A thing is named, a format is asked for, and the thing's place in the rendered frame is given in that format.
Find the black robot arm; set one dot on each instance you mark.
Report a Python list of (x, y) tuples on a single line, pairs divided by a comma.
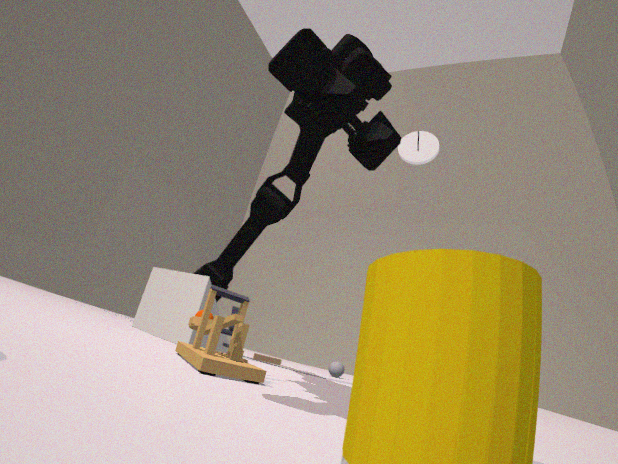
[(270, 205)]

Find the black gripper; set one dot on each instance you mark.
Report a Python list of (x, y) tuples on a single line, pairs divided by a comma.
[(306, 66)]

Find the orange ball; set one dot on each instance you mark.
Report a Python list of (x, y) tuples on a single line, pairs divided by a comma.
[(200, 313)]

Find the wooden toy catapult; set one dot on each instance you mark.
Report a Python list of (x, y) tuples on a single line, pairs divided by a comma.
[(208, 360)]

